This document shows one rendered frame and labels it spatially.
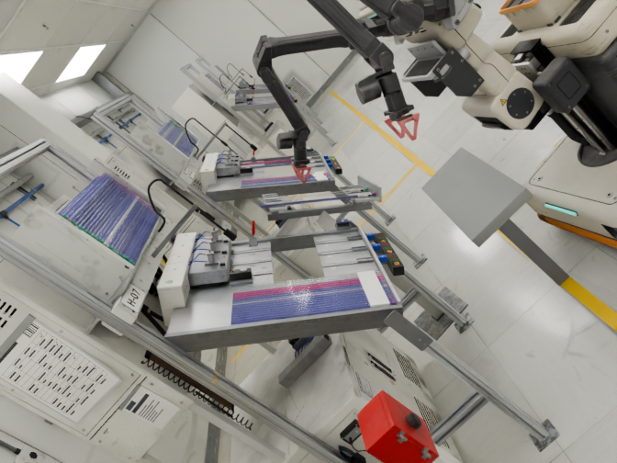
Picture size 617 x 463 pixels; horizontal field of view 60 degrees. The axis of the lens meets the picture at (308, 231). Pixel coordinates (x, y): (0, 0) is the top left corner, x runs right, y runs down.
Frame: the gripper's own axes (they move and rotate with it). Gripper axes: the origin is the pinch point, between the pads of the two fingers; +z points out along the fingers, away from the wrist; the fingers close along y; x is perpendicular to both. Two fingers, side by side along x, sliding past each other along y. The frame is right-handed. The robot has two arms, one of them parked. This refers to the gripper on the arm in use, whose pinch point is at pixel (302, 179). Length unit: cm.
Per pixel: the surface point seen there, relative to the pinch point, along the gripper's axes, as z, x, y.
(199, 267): 18, -47, 50
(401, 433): 35, -4, 133
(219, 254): 17, -40, 40
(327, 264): 22, -2, 52
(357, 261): 21, 9, 55
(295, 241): 21.4, -8.4, 21.7
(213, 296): 25, -44, 61
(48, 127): -16, -169, -262
